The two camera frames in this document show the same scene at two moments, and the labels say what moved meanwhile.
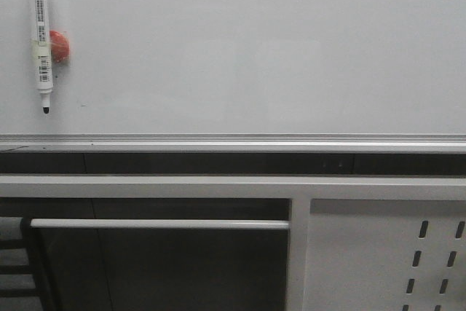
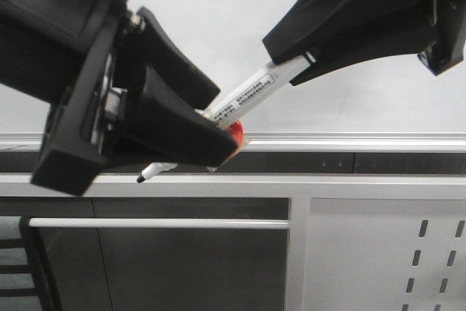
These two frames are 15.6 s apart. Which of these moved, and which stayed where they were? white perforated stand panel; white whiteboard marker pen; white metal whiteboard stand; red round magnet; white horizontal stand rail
Moved: red round magnet; white whiteboard marker pen
Stayed: white perforated stand panel; white metal whiteboard stand; white horizontal stand rail
